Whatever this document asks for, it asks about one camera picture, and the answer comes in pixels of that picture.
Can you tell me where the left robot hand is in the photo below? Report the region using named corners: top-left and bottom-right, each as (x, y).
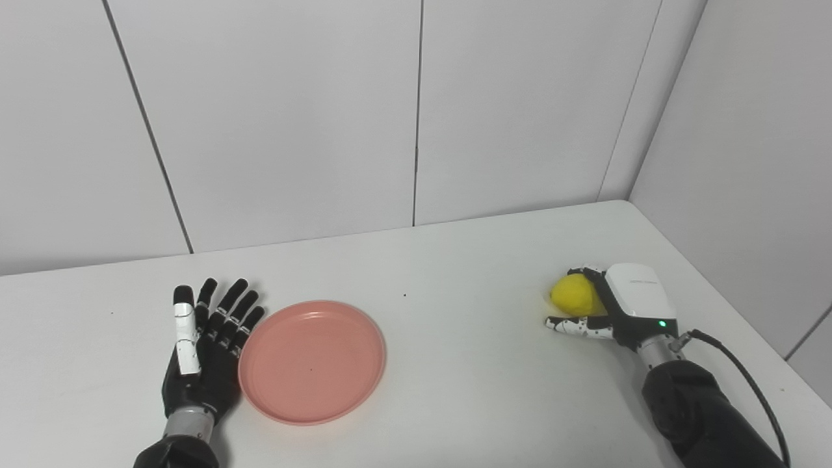
top-left (162, 278), bottom-right (266, 427)

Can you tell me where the pink plate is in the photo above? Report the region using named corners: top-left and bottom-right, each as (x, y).
top-left (238, 300), bottom-right (387, 426)

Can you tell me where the yellow lemon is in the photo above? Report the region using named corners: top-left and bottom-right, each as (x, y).
top-left (550, 274), bottom-right (609, 318)

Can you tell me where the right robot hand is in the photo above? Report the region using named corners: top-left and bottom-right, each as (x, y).
top-left (545, 263), bottom-right (678, 350)

